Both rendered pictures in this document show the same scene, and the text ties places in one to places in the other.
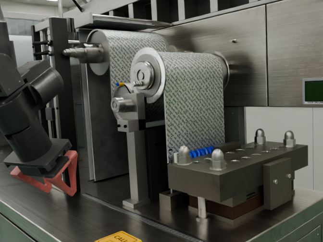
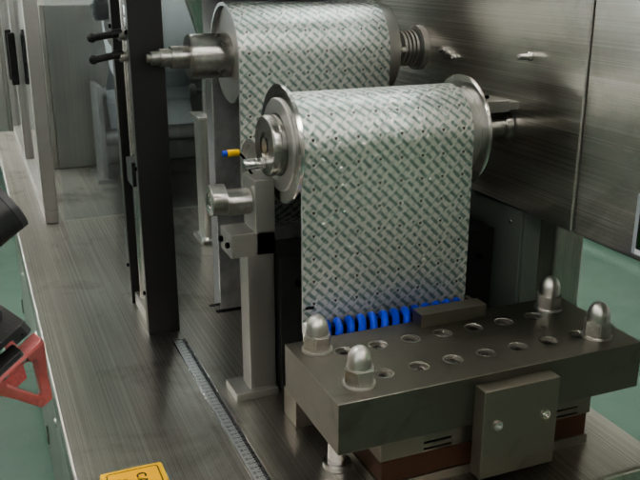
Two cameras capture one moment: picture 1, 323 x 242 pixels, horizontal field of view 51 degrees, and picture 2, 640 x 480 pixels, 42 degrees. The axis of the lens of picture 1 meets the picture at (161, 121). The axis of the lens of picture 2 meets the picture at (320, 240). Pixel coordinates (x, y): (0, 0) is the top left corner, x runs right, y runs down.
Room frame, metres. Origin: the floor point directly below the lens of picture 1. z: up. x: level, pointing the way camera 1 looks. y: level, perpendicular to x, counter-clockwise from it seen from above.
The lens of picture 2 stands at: (-0.03, -0.34, 1.46)
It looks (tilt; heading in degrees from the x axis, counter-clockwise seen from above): 18 degrees down; 19
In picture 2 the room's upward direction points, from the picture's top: straight up
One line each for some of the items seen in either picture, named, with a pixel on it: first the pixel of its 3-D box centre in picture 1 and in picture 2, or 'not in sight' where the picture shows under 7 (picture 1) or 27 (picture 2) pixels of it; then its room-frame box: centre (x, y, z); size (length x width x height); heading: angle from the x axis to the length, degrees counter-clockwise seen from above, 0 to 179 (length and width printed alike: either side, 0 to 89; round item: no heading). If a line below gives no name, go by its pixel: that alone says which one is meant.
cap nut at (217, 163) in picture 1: (217, 158); (359, 364); (0.75, -0.12, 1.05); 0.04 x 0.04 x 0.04
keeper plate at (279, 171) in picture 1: (278, 182); (515, 425); (0.83, -0.28, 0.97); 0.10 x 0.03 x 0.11; 131
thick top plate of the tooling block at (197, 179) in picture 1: (243, 164); (462, 365); (0.89, -0.21, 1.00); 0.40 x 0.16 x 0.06; 131
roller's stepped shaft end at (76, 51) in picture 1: (72, 52); (167, 57); (1.05, 0.26, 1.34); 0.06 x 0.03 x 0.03; 131
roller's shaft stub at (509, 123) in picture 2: not in sight; (484, 128); (1.11, -0.19, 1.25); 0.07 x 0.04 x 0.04; 131
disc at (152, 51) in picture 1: (147, 75); (281, 144); (0.92, 0.03, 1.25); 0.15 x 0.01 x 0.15; 41
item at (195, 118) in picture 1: (197, 122); (388, 251); (0.95, -0.10, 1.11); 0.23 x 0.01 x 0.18; 131
